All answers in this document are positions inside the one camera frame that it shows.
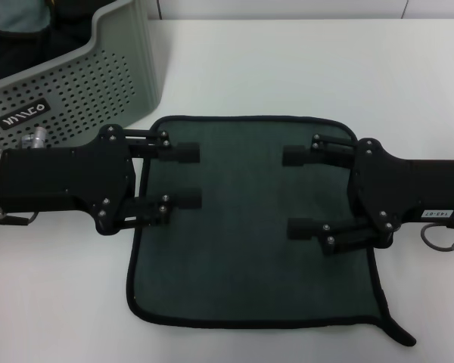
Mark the silver left connector plug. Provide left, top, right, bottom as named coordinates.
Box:
left=20, top=127, right=49, bottom=150

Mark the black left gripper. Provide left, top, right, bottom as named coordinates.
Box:
left=0, top=123, right=138, bottom=237

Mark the yellow and green black-edged towel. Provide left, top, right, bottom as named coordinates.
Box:
left=125, top=114, right=418, bottom=347

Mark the black cloth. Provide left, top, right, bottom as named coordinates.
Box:
left=0, top=0, right=99, bottom=82

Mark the thin left gripper cable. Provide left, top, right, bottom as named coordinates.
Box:
left=0, top=211, right=39, bottom=228

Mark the thin gripper cable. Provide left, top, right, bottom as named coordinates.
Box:
left=0, top=211, right=39, bottom=228
left=419, top=225, right=454, bottom=253

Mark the thin right gripper cable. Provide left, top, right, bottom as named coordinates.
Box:
left=419, top=225, right=454, bottom=253

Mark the grey perforated storage box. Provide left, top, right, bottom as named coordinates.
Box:
left=0, top=0, right=166, bottom=150

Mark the grey-teal towel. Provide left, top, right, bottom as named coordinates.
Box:
left=0, top=0, right=58, bottom=37

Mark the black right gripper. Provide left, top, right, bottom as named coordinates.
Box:
left=282, top=132, right=454, bottom=259

